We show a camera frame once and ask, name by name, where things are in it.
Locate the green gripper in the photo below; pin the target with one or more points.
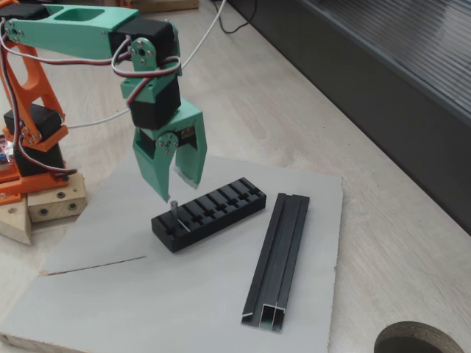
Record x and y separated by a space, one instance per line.
189 141

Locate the small metal pin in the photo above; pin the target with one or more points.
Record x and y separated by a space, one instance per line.
174 212

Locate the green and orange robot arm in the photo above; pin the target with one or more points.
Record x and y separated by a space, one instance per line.
66 36

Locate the black slotted holder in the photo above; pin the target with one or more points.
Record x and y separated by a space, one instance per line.
221 217

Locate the wooden block with screws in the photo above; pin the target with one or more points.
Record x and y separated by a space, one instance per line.
55 202

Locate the grey chipboard panel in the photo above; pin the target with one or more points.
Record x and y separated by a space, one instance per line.
147 294

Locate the light wooden plank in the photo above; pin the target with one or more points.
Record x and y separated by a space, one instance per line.
169 5

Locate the wooden base plank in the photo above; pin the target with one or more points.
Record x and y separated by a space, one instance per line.
14 224

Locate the red controller board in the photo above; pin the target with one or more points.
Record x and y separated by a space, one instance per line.
3 149

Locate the black aluminium profile rail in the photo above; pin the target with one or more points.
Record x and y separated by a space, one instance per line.
279 257

